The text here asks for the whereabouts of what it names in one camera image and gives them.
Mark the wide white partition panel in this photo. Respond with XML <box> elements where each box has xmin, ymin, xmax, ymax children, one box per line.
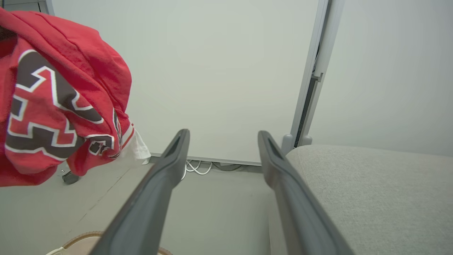
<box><xmin>46</xmin><ymin>0</ymin><xmax>329</xmax><ymax>167</ymax></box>

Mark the white coiled cable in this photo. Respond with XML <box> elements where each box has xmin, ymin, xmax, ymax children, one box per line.
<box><xmin>182</xmin><ymin>160</ymin><xmax>213</xmax><ymax>179</ymax></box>

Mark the grey fabric sofa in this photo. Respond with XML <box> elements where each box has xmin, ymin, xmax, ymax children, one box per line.
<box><xmin>269</xmin><ymin>144</ymin><xmax>453</xmax><ymax>255</ymax></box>

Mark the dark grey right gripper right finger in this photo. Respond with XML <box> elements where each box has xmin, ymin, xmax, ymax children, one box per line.
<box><xmin>258</xmin><ymin>131</ymin><xmax>354</xmax><ymax>255</ymax></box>

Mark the black caster wheel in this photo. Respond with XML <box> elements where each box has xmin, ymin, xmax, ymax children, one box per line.
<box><xmin>62</xmin><ymin>169</ymin><xmax>80</xmax><ymax>185</ymax></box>

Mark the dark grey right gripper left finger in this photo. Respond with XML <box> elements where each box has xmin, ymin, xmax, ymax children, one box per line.
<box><xmin>89</xmin><ymin>129</ymin><xmax>190</xmax><ymax>255</ymax></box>

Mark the red printed sweatshirt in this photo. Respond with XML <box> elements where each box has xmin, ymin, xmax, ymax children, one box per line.
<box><xmin>0</xmin><ymin>8</ymin><xmax>152</xmax><ymax>187</ymax></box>

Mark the white partition panel grey frame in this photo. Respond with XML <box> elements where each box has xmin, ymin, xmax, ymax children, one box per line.
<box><xmin>301</xmin><ymin>0</ymin><xmax>453</xmax><ymax>158</ymax></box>

